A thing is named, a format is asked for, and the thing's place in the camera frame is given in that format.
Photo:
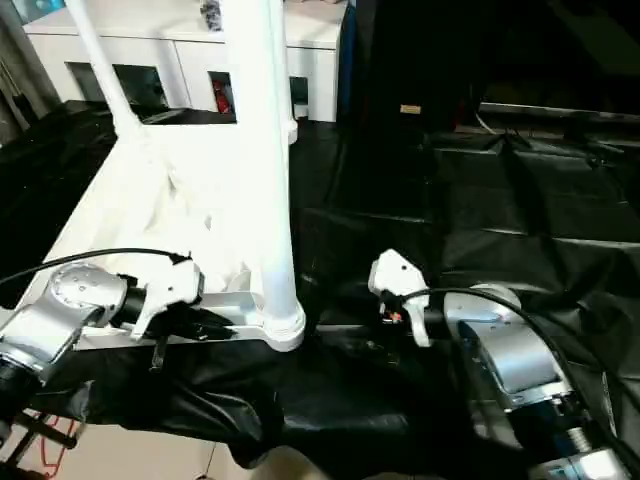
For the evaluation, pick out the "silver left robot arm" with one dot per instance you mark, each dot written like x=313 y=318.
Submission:
x=55 y=320

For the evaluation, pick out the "black work mat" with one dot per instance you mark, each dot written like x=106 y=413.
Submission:
x=500 y=220

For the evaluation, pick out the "small tan label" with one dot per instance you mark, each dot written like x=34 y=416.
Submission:
x=410 y=109

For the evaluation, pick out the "red bottle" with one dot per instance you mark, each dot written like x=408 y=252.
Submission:
x=220 y=98

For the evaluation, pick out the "dark low shelf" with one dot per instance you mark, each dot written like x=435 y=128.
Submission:
x=560 y=112

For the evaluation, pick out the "white cabinet with glass doors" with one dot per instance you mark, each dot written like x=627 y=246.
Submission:
x=170 y=45

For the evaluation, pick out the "black crumpled bag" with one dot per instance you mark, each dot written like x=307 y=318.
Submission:
x=211 y=14

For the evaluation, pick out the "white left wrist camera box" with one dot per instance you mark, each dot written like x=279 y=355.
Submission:
x=170 y=290

